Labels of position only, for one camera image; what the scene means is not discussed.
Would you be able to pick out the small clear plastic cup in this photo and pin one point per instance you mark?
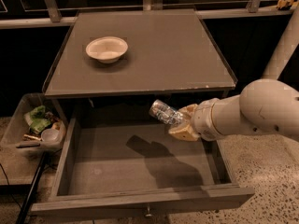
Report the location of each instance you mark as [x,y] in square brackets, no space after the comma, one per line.
[49,135]

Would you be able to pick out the metal window railing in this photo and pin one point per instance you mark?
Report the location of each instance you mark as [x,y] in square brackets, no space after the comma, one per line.
[37,12]

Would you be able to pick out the clear plastic bin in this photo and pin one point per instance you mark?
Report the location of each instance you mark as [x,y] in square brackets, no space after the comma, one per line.
[18,135]

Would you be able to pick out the silver redbull can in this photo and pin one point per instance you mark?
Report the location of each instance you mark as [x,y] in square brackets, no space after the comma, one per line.
[165,113]

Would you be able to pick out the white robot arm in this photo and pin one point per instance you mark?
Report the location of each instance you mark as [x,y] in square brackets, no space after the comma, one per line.
[263,102]

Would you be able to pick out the open grey top drawer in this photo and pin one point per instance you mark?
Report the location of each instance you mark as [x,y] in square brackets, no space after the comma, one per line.
[112,169]

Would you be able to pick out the green snack bag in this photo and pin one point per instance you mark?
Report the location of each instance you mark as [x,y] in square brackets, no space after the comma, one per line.
[36,119]

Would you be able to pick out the metal drawer knob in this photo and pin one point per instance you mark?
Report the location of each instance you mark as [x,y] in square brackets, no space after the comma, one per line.
[148,213]

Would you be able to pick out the yellow object on ledge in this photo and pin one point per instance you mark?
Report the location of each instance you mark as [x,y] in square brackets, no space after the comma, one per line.
[286,4]

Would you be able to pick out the black pole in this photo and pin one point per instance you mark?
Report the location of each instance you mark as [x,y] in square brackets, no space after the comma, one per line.
[32,190]

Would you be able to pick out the grey wooden cabinet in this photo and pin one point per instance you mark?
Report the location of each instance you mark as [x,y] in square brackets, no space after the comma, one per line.
[169,51]

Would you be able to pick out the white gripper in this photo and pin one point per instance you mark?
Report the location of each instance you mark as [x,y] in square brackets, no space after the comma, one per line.
[202,119]

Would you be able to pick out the white paper bowl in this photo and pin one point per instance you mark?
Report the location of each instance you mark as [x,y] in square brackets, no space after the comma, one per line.
[106,49]

